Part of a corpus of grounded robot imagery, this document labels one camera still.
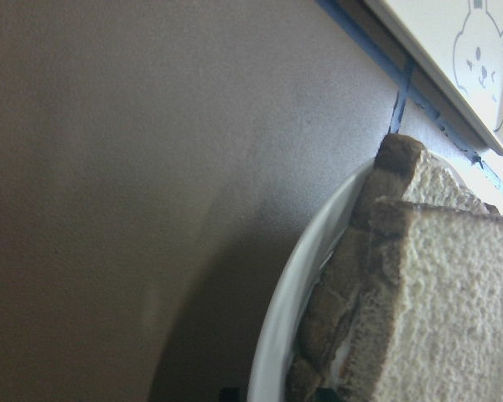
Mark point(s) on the white round plate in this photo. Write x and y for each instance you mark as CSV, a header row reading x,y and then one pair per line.
x,y
277,343

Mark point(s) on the cream bear tray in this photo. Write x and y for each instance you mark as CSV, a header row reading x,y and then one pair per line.
x,y
459,44

